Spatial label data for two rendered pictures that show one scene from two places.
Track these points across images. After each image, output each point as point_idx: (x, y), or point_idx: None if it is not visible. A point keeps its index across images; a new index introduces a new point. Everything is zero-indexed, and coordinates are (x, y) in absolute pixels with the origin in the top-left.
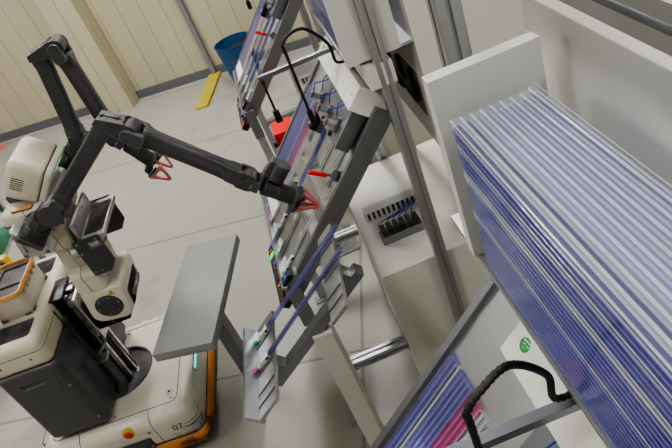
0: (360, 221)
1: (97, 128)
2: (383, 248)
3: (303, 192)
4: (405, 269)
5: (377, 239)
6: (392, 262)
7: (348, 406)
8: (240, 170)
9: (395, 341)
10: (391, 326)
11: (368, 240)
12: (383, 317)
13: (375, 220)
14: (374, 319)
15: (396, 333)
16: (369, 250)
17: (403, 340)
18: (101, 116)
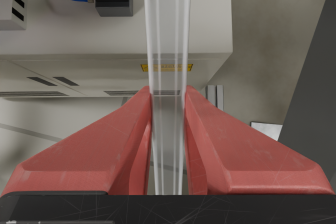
0: (2, 45)
1: None
2: (138, 21)
3: (274, 215)
4: None
5: (98, 25)
6: (197, 16)
7: (183, 191)
8: None
9: (213, 100)
10: (93, 107)
11: (87, 46)
12: (73, 112)
13: (26, 9)
14: (70, 124)
15: (107, 105)
16: (123, 53)
17: (218, 88)
18: None
